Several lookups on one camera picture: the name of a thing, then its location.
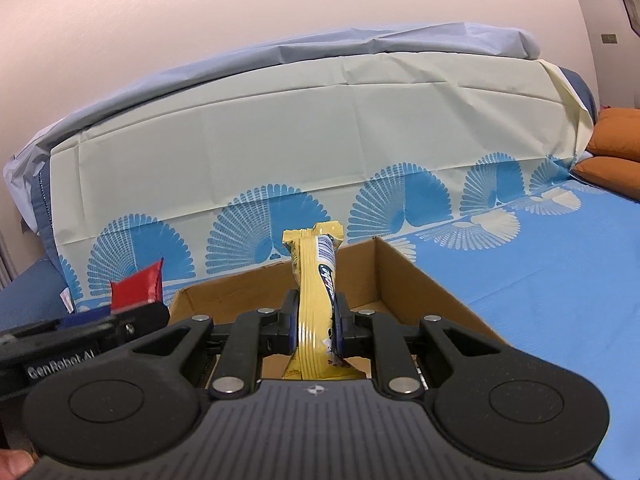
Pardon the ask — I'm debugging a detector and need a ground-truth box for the grey curtain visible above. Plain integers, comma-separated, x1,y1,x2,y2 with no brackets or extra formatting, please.
0,230,17,292

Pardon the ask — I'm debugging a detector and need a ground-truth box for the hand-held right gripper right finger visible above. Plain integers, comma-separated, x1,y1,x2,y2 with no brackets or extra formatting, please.
331,291,507,400

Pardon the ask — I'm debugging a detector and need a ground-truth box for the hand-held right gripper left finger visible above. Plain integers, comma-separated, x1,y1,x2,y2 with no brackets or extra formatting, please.
132,289,302,400

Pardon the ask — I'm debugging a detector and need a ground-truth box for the person's left hand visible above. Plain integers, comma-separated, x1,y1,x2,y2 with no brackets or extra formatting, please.
0,449,37,480

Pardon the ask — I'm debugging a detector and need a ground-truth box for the light blue sheet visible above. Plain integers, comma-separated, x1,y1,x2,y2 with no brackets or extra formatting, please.
2,21,542,235

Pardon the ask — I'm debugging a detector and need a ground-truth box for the dark picture frame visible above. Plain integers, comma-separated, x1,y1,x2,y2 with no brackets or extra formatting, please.
617,0,640,37

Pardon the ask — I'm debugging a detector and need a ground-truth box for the red snack packet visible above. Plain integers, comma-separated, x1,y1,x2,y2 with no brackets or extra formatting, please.
109,257,167,312

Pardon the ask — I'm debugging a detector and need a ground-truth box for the yellow snack packet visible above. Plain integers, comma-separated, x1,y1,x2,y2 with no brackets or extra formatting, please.
281,221,367,382

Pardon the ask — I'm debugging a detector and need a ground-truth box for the orange pillow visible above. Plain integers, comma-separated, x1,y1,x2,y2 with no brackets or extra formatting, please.
586,107,640,161
570,156,640,199

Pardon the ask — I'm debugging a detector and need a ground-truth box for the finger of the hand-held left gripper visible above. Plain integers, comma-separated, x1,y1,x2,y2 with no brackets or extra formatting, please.
59,310,119,332
111,301,171,347

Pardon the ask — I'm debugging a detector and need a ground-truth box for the cardboard box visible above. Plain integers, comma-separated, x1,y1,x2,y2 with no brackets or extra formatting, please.
167,236,512,386

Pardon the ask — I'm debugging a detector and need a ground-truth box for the cream and blue fan-print tablecloth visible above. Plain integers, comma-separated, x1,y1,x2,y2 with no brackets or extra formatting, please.
47,50,640,480

